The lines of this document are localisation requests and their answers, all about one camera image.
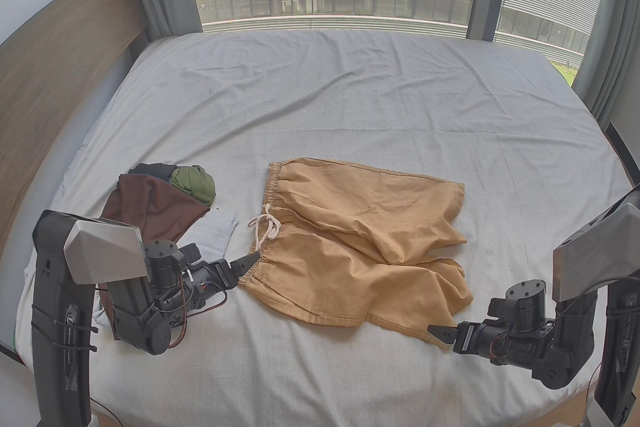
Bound brown garment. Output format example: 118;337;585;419
94;175;211;331

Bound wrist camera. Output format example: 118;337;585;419
177;242;202;268
486;297;512;323

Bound black garment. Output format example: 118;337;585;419
127;162;176;180

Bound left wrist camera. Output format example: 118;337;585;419
177;242;202;268

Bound green garment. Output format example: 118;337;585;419
170;165;217;206

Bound pale grey garment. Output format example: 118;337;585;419
185;209;240;261

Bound bed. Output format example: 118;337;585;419
0;0;640;427

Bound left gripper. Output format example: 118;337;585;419
190;258;241;308

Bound tan shorts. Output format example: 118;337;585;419
237;157;473;346

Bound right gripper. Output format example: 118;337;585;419
452;321;496;358

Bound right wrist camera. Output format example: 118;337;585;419
486;297;512;323

